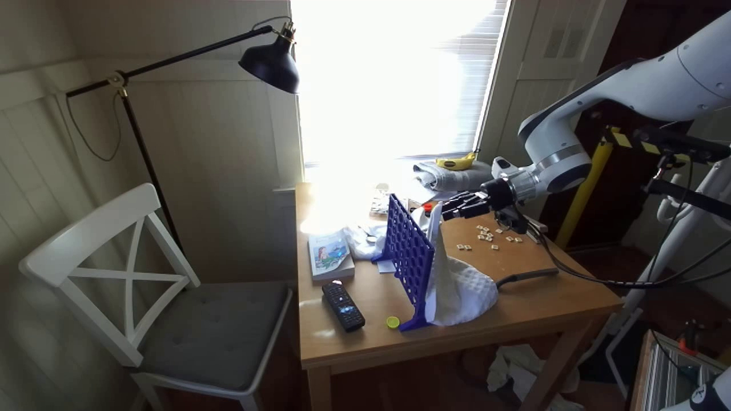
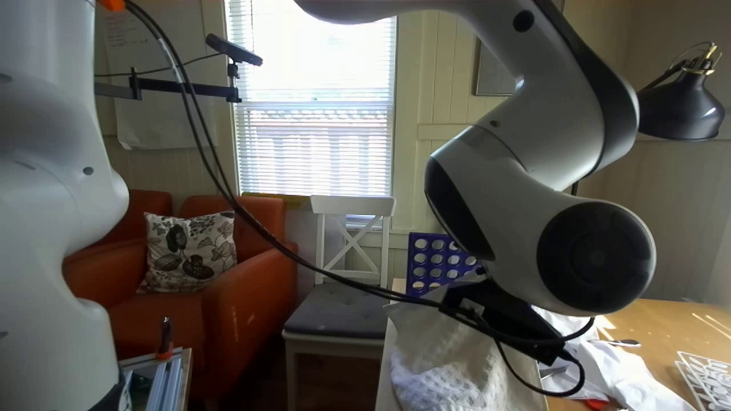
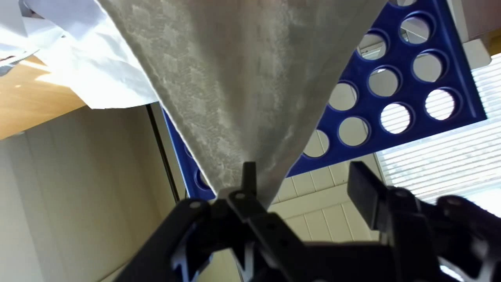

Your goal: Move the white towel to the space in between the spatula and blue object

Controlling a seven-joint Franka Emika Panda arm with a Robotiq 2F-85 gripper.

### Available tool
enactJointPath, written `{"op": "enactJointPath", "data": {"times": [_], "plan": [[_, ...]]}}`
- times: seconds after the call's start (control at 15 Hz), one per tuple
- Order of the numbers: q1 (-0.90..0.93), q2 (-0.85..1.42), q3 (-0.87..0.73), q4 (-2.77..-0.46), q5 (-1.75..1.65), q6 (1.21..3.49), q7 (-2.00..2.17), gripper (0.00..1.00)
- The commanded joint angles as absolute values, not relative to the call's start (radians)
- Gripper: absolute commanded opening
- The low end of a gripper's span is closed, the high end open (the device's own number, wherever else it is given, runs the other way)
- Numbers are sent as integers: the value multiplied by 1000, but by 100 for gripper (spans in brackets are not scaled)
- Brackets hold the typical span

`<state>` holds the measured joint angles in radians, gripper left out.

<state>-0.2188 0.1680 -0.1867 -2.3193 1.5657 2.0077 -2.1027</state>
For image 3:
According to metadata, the window with white blinds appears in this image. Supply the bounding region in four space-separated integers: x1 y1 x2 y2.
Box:
375 51 501 207

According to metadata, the blue connect four frame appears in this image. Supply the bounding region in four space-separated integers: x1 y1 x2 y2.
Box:
162 0 489 202

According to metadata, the white crumpled cloth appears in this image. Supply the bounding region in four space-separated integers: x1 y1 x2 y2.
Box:
0 0 162 111

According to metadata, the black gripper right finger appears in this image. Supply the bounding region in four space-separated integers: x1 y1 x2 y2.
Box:
348 160 395 232

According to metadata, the white waffle towel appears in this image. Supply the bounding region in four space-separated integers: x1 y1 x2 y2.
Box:
98 0 389 208

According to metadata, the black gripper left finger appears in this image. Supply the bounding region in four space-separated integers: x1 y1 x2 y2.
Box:
240 161 259 199

